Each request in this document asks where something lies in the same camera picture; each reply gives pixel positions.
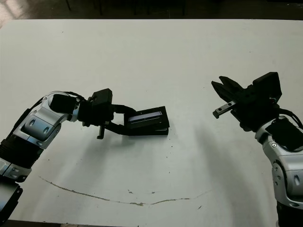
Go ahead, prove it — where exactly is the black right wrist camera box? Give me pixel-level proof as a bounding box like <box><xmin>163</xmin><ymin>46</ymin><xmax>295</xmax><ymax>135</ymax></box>
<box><xmin>252</xmin><ymin>72</ymin><xmax>283</xmax><ymax>101</ymax></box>

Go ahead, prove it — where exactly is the black box with white insert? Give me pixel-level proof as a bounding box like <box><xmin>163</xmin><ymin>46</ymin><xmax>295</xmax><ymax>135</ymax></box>
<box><xmin>127</xmin><ymin>127</ymin><xmax>169</xmax><ymax>137</ymax></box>

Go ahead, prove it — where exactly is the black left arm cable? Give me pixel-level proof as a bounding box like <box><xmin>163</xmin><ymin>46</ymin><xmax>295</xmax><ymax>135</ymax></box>
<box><xmin>62</xmin><ymin>91</ymin><xmax>93</xmax><ymax>101</ymax></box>

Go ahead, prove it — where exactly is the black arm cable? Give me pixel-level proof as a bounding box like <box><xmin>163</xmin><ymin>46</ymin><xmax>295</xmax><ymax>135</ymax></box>
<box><xmin>276</xmin><ymin>107</ymin><xmax>303</xmax><ymax>130</ymax></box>
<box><xmin>62</xmin><ymin>91</ymin><xmax>93</xmax><ymax>101</ymax></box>

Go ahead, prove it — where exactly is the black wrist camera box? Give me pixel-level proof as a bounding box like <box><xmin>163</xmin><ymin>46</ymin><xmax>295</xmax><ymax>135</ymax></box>
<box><xmin>91</xmin><ymin>88</ymin><xmax>113</xmax><ymax>105</ymax></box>
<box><xmin>252</xmin><ymin>72</ymin><xmax>283</xmax><ymax>101</ymax></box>

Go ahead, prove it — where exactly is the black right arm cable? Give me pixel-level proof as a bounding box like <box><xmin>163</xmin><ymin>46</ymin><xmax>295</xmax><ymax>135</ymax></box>
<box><xmin>276</xmin><ymin>107</ymin><xmax>303</xmax><ymax>130</ymax></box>

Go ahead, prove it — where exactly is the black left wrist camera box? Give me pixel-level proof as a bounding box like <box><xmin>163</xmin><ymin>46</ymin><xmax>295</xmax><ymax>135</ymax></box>
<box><xmin>91</xmin><ymin>88</ymin><xmax>113</xmax><ymax>105</ymax></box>

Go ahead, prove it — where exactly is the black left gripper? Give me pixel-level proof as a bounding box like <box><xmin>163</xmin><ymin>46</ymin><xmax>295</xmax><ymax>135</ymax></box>
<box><xmin>78</xmin><ymin>101</ymin><xmax>135</xmax><ymax>140</ymax></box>

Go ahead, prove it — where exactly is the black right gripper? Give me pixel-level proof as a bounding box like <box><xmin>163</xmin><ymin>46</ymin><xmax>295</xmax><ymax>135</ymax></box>
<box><xmin>211</xmin><ymin>76</ymin><xmax>280</xmax><ymax>132</ymax></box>

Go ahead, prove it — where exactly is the black box lid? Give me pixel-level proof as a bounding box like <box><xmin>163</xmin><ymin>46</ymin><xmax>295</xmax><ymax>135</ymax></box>
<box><xmin>123</xmin><ymin>105</ymin><xmax>170</xmax><ymax>131</ymax></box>

